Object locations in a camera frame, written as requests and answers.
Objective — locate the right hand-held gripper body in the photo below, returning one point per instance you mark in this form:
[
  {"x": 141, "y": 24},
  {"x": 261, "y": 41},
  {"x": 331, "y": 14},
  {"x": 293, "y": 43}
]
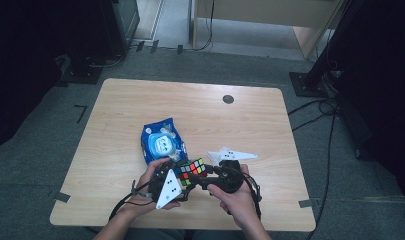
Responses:
[{"x": 230, "y": 180}]

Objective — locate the person's left hand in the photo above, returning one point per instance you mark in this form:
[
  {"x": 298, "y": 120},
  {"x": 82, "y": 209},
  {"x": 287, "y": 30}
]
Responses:
[{"x": 140, "y": 203}]

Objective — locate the dark round table grommet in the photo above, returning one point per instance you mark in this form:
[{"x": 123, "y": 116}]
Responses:
[{"x": 228, "y": 99}]

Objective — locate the blue wet wipes packet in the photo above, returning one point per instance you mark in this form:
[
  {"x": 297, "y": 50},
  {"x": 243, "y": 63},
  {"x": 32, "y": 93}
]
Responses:
[{"x": 161, "y": 140}]

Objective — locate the person's right hand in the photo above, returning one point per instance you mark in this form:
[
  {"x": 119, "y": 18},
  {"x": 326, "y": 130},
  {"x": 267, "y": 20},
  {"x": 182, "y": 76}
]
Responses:
[{"x": 240, "y": 206}]

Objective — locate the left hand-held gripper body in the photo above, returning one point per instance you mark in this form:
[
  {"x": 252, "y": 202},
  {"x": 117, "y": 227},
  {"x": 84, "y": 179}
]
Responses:
[{"x": 168, "y": 190}]

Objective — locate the black stand base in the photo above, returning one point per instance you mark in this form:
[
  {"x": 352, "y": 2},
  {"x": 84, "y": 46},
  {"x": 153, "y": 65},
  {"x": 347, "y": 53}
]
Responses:
[{"x": 81, "y": 71}]

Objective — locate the multicoloured puzzle cube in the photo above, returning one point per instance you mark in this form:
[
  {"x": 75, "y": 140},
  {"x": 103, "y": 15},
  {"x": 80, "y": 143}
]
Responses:
[{"x": 191, "y": 171}]

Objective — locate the grey tape piece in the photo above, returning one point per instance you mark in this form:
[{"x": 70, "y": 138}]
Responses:
[
  {"x": 305, "y": 203},
  {"x": 62, "y": 197}
]

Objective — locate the black cabinet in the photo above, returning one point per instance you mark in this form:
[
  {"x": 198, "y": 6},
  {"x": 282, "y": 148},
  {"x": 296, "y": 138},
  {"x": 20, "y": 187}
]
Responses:
[{"x": 120, "y": 23}]

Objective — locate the dark curtain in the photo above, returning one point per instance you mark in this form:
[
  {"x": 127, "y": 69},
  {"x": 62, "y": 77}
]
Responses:
[
  {"x": 20, "y": 66},
  {"x": 383, "y": 83}
]

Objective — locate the black metal stand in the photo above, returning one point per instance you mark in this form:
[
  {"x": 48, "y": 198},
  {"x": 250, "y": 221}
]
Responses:
[{"x": 308, "y": 85}]

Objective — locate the light wooden furniture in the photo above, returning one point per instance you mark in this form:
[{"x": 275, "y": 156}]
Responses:
[{"x": 266, "y": 13}]

